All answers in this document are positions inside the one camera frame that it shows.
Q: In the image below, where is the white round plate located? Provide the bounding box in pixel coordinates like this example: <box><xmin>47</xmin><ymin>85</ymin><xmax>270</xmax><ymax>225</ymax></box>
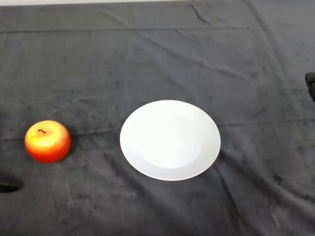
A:
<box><xmin>119</xmin><ymin>99</ymin><xmax>221</xmax><ymax>181</ymax></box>

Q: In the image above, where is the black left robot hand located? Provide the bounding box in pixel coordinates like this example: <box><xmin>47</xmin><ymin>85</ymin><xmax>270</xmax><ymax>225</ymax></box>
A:
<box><xmin>0</xmin><ymin>183</ymin><xmax>20</xmax><ymax>194</ymax></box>

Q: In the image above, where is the black cloth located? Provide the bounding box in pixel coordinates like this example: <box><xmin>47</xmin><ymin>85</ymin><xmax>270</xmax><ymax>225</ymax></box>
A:
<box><xmin>0</xmin><ymin>0</ymin><xmax>315</xmax><ymax>236</ymax></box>

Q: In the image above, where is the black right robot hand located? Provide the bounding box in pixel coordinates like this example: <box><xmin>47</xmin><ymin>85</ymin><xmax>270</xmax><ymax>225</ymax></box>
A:
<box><xmin>304</xmin><ymin>72</ymin><xmax>315</xmax><ymax>103</ymax></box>

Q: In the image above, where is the red yellow apple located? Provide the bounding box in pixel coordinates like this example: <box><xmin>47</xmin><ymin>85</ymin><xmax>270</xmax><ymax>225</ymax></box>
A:
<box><xmin>24</xmin><ymin>119</ymin><xmax>72</xmax><ymax>164</ymax></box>

